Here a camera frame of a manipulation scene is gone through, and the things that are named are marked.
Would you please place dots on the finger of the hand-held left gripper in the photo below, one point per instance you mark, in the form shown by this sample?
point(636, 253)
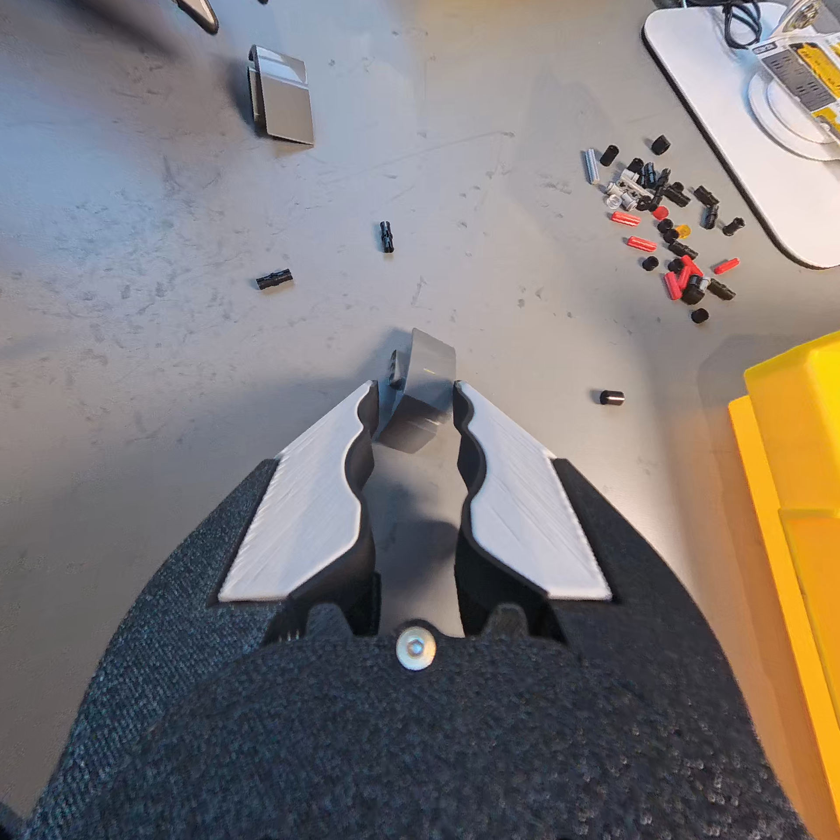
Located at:
point(200, 14)

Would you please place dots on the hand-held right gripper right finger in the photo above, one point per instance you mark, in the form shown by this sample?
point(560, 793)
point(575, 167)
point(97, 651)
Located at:
point(531, 518)

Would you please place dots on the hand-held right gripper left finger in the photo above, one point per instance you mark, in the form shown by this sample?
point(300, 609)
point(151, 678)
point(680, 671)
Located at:
point(302, 518)

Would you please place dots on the grey curved brick panel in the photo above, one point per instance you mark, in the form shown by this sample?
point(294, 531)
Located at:
point(285, 108)
point(430, 374)

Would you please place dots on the yellow plastic parts bin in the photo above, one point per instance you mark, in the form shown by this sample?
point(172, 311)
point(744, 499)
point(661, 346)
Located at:
point(807, 492)

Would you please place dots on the black long brick pin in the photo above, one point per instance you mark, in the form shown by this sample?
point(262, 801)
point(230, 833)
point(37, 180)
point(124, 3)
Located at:
point(274, 280)
point(386, 236)

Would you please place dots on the grey desk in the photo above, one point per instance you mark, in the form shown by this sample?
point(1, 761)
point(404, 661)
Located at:
point(164, 361)

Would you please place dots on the pile of small brick pins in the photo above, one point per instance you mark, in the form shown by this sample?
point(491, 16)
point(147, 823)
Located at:
point(663, 210)

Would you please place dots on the clear stand with yellow card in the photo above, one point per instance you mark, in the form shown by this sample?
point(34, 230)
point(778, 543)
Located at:
point(800, 85)

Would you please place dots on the white rounded base plate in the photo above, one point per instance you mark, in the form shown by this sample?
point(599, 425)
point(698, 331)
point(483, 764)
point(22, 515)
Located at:
point(722, 118)

